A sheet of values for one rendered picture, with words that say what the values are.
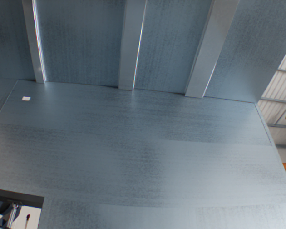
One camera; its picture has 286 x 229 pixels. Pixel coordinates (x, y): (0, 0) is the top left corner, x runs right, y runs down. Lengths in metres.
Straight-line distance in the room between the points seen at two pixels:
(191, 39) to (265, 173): 1.07
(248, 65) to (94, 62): 1.19
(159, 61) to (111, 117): 0.53
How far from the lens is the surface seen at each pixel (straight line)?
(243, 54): 1.83
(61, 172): 1.40
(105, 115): 1.65
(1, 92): 2.00
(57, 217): 1.29
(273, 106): 10.46
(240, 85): 2.01
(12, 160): 1.53
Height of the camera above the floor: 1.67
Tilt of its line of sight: 43 degrees up
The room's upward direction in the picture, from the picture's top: straight up
